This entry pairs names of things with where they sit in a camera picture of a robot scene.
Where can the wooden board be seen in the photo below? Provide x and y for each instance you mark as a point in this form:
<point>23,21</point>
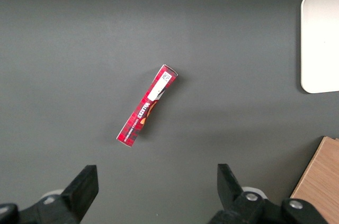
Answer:
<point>321,179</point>

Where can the red tartan shortbread box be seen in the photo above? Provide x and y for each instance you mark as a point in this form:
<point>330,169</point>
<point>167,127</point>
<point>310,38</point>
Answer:
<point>148,105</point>

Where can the white plastic tray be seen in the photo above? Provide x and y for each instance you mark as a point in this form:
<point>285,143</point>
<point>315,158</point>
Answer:
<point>321,41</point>

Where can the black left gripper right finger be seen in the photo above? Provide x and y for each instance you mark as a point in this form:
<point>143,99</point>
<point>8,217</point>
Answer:
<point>233,189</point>

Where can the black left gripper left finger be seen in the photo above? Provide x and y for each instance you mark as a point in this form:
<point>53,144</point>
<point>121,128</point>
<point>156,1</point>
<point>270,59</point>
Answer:
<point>79,189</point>

